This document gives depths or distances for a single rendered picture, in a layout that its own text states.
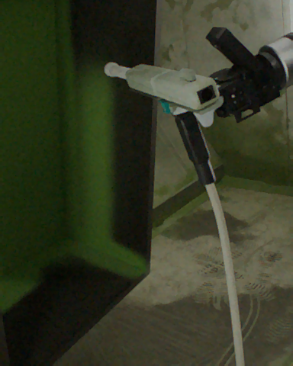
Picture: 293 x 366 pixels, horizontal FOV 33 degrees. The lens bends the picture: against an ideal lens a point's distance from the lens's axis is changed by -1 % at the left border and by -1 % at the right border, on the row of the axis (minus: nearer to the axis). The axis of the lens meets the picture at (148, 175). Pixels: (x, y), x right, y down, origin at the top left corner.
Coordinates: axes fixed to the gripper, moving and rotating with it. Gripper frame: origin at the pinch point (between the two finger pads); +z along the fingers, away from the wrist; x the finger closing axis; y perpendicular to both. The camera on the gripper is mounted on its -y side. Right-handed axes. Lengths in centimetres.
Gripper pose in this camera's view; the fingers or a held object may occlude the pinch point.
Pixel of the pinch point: (174, 104)
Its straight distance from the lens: 86.5
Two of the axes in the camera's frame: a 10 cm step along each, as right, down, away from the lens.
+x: -3.8, -2.8, 8.8
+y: 3.4, 8.4, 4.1
